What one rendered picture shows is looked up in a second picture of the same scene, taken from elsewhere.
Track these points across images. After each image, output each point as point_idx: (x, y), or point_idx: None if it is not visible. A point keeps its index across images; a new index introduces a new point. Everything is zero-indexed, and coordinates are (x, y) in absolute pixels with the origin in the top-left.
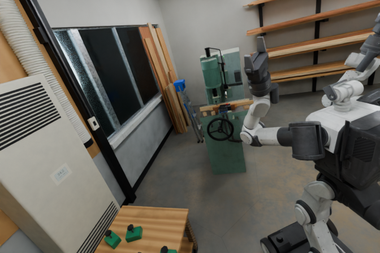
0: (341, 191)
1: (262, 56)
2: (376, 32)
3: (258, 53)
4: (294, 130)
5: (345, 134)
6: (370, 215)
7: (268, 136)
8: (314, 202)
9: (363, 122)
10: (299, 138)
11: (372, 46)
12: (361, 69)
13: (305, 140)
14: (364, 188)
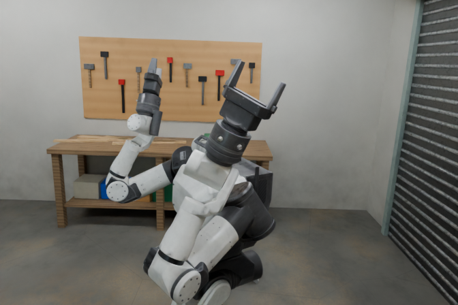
0: (234, 269)
1: (243, 92)
2: (153, 90)
3: (233, 88)
4: (251, 199)
5: (257, 182)
6: (255, 268)
7: (222, 242)
8: None
9: (240, 171)
10: (260, 205)
11: (155, 105)
12: (157, 131)
13: (262, 204)
14: None
